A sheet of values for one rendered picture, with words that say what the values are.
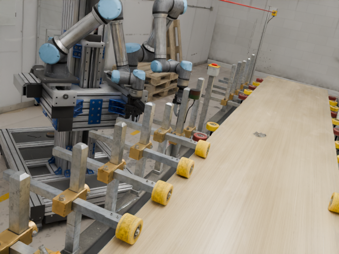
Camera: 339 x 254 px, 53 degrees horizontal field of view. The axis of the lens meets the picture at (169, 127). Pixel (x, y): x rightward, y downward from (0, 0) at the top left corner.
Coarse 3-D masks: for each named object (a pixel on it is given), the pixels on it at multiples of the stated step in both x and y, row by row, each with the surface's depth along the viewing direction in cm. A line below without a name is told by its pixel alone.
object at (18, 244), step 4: (0, 232) 91; (16, 244) 88; (20, 244) 88; (24, 244) 88; (12, 248) 86; (16, 248) 87; (20, 248) 87; (24, 248) 87; (28, 248) 87; (32, 248) 88; (12, 252) 87; (16, 252) 86; (20, 252) 86; (24, 252) 86; (28, 252) 86; (32, 252) 86
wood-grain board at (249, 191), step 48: (288, 96) 337; (240, 144) 196; (288, 144) 210; (192, 192) 138; (240, 192) 145; (288, 192) 152; (336, 192) 161; (144, 240) 107; (192, 240) 111; (240, 240) 115; (288, 240) 119; (336, 240) 124
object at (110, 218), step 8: (8, 176) 117; (32, 184) 114; (40, 184) 114; (40, 192) 113; (48, 192) 112; (56, 192) 112; (80, 200) 110; (72, 208) 110; (80, 208) 108; (88, 208) 107; (96, 208) 108; (88, 216) 108; (96, 216) 106; (104, 216) 105; (112, 216) 105; (120, 216) 106; (104, 224) 106; (112, 224) 104
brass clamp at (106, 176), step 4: (124, 160) 140; (104, 164) 133; (108, 164) 133; (112, 164) 134; (116, 164) 134; (120, 164) 135; (124, 164) 139; (100, 168) 129; (108, 168) 130; (112, 168) 131; (116, 168) 132; (120, 168) 136; (124, 168) 139; (100, 172) 129; (104, 172) 128; (108, 172) 128; (112, 172) 130; (100, 176) 129; (104, 176) 129; (108, 176) 128; (112, 176) 131; (100, 180) 130; (104, 180) 129; (108, 180) 129
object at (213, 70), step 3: (210, 66) 237; (213, 66) 235; (216, 66) 237; (219, 66) 239; (207, 69) 238; (210, 69) 237; (213, 69) 236; (216, 69) 235; (207, 72) 238; (210, 72) 237; (213, 72) 237; (216, 72) 236; (210, 75) 238; (213, 75) 237; (216, 75) 238
